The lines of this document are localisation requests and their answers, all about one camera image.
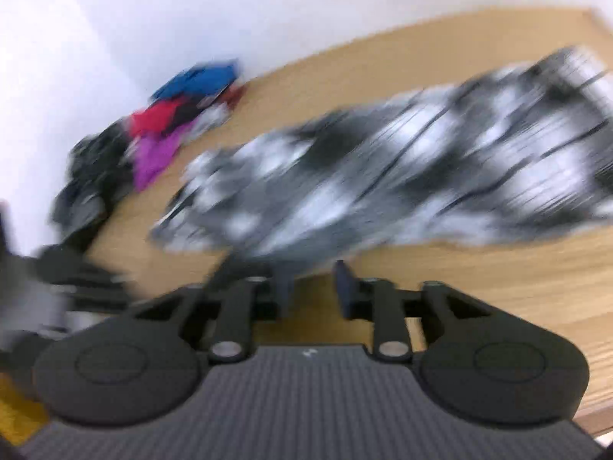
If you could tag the light grey garment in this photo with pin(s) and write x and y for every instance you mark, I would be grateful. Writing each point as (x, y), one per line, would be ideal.
(210, 120)

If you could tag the black and white plaid shirt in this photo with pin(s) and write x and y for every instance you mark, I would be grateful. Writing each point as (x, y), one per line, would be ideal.
(383, 177)

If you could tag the black garment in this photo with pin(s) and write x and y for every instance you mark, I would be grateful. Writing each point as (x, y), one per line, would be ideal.
(191, 108)

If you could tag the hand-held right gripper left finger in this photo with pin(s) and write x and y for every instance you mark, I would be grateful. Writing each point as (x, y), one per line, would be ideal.
(285, 294)

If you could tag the blue garment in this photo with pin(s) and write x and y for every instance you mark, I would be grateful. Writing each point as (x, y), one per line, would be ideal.
(201, 79)

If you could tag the dark grey patterned garment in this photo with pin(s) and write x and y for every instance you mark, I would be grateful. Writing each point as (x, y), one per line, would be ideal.
(91, 187)

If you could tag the dark red garment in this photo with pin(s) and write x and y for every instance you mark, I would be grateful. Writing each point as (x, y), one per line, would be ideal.
(234, 96)

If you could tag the purple garment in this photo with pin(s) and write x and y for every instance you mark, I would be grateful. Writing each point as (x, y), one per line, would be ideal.
(153, 158)

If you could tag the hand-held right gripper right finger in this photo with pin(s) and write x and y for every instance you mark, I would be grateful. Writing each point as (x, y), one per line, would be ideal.
(346, 292)

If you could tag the yellow cloth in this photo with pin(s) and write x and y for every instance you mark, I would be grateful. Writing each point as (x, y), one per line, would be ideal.
(17, 412)

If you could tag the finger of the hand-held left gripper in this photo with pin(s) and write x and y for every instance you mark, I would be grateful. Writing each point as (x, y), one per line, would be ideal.
(81, 266)
(103, 299)

